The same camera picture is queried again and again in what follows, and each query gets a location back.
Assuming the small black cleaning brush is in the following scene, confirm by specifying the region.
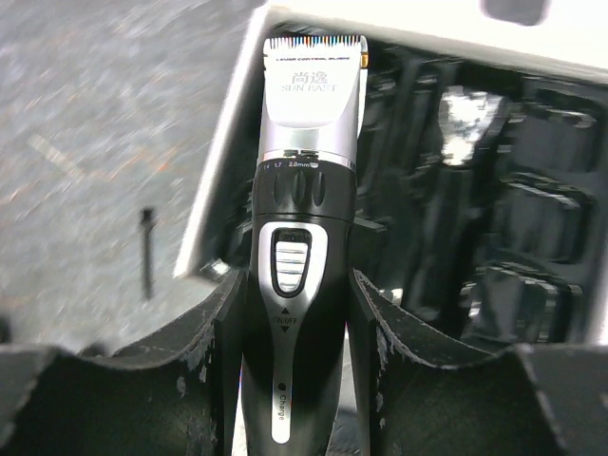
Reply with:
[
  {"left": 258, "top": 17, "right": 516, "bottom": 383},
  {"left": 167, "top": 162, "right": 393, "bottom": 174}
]
[{"left": 140, "top": 206, "right": 155, "bottom": 300}]

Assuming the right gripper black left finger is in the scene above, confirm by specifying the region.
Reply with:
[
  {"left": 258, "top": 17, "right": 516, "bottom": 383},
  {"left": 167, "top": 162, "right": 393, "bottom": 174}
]
[{"left": 1, "top": 273, "right": 246, "bottom": 455}]

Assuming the white cardboard box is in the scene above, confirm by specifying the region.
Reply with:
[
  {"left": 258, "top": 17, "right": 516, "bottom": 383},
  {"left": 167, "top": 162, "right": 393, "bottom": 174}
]
[{"left": 173, "top": 0, "right": 608, "bottom": 348}]

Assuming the black silver hair clipper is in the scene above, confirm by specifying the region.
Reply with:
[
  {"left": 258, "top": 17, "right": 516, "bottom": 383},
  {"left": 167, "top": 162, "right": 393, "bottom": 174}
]
[{"left": 241, "top": 35, "right": 369, "bottom": 455}]

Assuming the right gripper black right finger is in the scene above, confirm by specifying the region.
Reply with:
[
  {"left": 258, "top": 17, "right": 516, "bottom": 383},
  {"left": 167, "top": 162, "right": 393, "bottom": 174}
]
[{"left": 351, "top": 271, "right": 607, "bottom": 455}]

